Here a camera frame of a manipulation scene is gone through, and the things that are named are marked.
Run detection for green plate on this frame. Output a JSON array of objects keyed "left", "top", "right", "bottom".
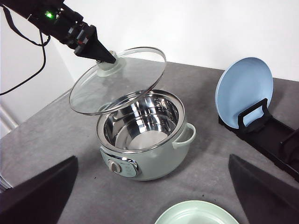
[{"left": 154, "top": 200, "right": 239, "bottom": 224}]

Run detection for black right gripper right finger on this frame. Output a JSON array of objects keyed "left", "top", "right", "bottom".
[{"left": 228, "top": 154, "right": 299, "bottom": 224}]

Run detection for blue plate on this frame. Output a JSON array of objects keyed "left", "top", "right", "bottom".
[{"left": 214, "top": 57, "right": 274, "bottom": 129}]

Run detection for glass lid with green knob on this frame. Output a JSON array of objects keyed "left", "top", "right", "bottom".
[{"left": 69, "top": 47, "right": 167, "bottom": 116}]

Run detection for green electric steamer pot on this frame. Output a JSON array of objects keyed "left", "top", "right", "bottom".
[{"left": 96, "top": 90, "right": 196, "bottom": 181}]

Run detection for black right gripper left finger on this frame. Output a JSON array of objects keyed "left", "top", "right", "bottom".
[{"left": 0, "top": 156, "right": 78, "bottom": 224}]

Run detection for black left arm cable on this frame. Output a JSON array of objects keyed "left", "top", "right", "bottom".
[{"left": 0, "top": 5, "right": 51, "bottom": 96}]

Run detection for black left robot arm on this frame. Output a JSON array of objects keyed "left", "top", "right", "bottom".
[{"left": 0, "top": 0, "right": 116, "bottom": 63}]

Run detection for black dish rack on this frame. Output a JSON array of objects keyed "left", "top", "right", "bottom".
[{"left": 218, "top": 98, "right": 299, "bottom": 182}]

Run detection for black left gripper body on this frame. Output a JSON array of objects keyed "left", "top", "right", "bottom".
[{"left": 28, "top": 5, "right": 97, "bottom": 51}]

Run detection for grey table mat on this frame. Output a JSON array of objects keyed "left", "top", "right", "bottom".
[{"left": 0, "top": 62, "right": 254, "bottom": 224}]

